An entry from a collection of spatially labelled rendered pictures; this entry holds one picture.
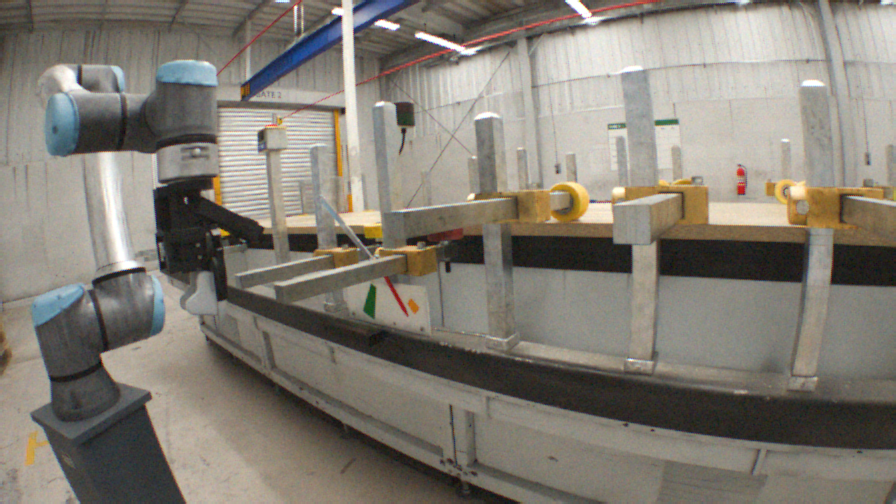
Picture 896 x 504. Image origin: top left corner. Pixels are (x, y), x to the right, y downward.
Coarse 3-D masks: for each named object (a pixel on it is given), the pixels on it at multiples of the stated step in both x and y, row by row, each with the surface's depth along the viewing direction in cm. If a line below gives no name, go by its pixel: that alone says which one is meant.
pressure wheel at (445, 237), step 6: (462, 228) 89; (432, 234) 87; (438, 234) 86; (444, 234) 86; (450, 234) 86; (456, 234) 87; (462, 234) 88; (432, 240) 87; (438, 240) 86; (444, 240) 86; (450, 240) 86; (450, 270) 91
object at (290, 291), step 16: (400, 256) 77; (448, 256) 88; (336, 272) 66; (352, 272) 68; (368, 272) 71; (384, 272) 74; (288, 288) 58; (304, 288) 61; (320, 288) 63; (336, 288) 66
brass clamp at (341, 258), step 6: (318, 252) 98; (324, 252) 96; (330, 252) 95; (336, 252) 93; (342, 252) 92; (348, 252) 93; (354, 252) 95; (336, 258) 93; (342, 258) 92; (348, 258) 94; (354, 258) 95; (336, 264) 94; (342, 264) 92; (348, 264) 94; (354, 264) 95
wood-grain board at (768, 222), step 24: (312, 216) 239; (360, 216) 174; (600, 216) 87; (720, 216) 72; (744, 216) 69; (768, 216) 66; (744, 240) 57; (768, 240) 54; (792, 240) 51; (840, 240) 45; (864, 240) 42; (888, 240) 38
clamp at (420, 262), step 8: (400, 248) 81; (408, 248) 80; (432, 248) 79; (384, 256) 82; (408, 256) 78; (416, 256) 76; (424, 256) 77; (432, 256) 79; (408, 264) 78; (416, 264) 77; (424, 264) 77; (432, 264) 79; (400, 272) 80; (408, 272) 79; (416, 272) 77; (424, 272) 77; (432, 272) 79
